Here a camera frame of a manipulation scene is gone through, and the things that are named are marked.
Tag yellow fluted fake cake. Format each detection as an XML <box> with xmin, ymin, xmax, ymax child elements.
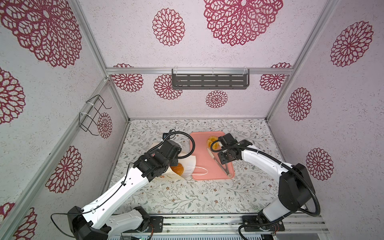
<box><xmin>207</xmin><ymin>136</ymin><xmax>221</xmax><ymax>150</ymax></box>

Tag metal tongs with white tips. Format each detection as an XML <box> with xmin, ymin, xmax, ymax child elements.
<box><xmin>207</xmin><ymin>148</ymin><xmax>232</xmax><ymax>177</ymax></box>

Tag orange fake bread roll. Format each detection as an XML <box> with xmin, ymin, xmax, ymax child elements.
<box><xmin>171</xmin><ymin>163</ymin><xmax>184</xmax><ymax>176</ymax></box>

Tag white printed paper bag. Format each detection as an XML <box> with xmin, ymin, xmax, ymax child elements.
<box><xmin>160</xmin><ymin>155</ymin><xmax>208</xmax><ymax>181</ymax></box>

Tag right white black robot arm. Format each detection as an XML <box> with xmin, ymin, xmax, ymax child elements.
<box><xmin>209</xmin><ymin>134</ymin><xmax>321</xmax><ymax>232</ymax></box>

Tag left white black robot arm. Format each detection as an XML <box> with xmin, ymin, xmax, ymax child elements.
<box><xmin>67</xmin><ymin>140</ymin><xmax>182</xmax><ymax>240</ymax></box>

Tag pink plastic tray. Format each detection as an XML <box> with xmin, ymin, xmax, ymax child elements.
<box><xmin>190</xmin><ymin>131</ymin><xmax>235</xmax><ymax>181</ymax></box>

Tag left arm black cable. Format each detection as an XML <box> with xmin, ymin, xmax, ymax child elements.
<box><xmin>146</xmin><ymin>128</ymin><xmax>196</xmax><ymax>160</ymax></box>

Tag grey slotted wall shelf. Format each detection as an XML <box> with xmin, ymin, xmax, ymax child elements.
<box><xmin>171</xmin><ymin>69</ymin><xmax>250</xmax><ymax>90</ymax></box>

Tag black wire wall rack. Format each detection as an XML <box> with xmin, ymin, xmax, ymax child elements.
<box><xmin>78</xmin><ymin>95</ymin><xmax>113</xmax><ymax>139</ymax></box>

